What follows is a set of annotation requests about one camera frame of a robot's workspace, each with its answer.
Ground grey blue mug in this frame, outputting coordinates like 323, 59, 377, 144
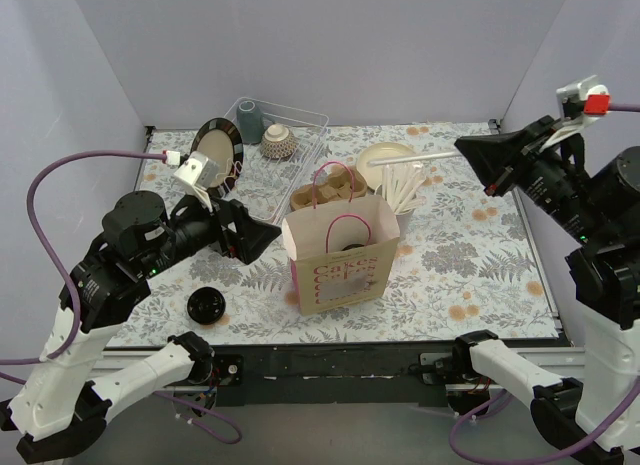
236, 100, 265, 144

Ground patterned ceramic bowl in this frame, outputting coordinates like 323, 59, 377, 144
260, 123, 298, 160

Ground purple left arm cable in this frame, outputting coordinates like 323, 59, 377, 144
0, 149, 244, 444

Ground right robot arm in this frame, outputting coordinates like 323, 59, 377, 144
447, 76, 639, 464

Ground floral table mat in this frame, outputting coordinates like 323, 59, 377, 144
97, 122, 559, 346

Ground cream round plate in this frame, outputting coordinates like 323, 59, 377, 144
356, 142, 415, 191

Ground pink paper gift bag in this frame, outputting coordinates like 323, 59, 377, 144
282, 192, 400, 316

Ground white paper straw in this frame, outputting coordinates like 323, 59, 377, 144
367, 151, 462, 167

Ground white wire dish rack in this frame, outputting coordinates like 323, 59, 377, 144
226, 98, 329, 225

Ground black rimmed cream plate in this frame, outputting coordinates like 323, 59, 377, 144
191, 117, 244, 198

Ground white straw holder cup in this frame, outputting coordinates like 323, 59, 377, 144
375, 162, 426, 239

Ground black mounting rail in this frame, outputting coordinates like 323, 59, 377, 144
216, 341, 453, 407

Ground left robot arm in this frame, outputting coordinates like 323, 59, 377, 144
1, 191, 281, 464

